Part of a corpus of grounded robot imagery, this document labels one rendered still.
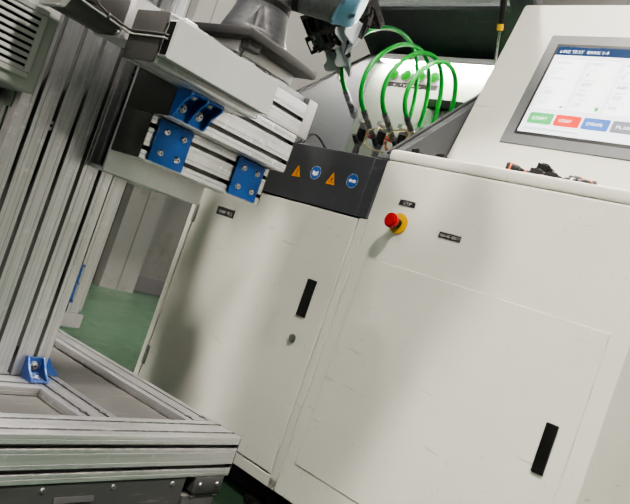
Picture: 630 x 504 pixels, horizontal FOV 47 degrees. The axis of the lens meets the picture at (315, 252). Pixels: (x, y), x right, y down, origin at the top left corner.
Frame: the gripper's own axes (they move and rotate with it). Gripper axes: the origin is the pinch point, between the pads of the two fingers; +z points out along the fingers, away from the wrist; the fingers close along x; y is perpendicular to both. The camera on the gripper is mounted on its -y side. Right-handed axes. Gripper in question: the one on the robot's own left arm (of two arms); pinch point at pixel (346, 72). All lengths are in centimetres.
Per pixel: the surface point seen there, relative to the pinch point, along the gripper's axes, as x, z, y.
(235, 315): -14, 48, 60
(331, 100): -35.9, 8.7, -20.8
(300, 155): -0.1, 15.1, 27.7
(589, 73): 59, 23, -23
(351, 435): 32, 74, 69
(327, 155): 9.8, 17.1, 26.6
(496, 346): 65, 60, 48
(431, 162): 43, 25, 24
